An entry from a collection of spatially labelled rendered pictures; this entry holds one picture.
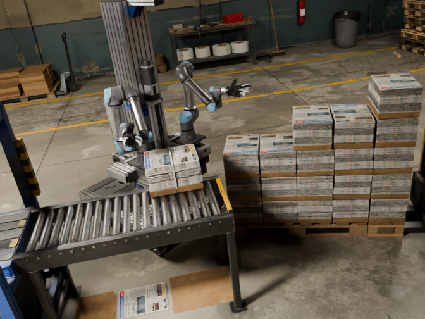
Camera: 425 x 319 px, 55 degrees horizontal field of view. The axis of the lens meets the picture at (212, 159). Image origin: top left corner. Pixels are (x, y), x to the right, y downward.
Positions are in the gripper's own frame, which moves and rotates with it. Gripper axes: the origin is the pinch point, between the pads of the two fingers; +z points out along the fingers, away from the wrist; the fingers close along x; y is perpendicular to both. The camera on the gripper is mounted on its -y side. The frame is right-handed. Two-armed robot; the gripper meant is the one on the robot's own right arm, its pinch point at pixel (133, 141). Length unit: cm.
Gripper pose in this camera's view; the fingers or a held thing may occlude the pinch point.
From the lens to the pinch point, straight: 267.8
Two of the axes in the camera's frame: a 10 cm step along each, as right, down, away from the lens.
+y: -0.2, 9.1, 4.1
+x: -9.3, 1.3, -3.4
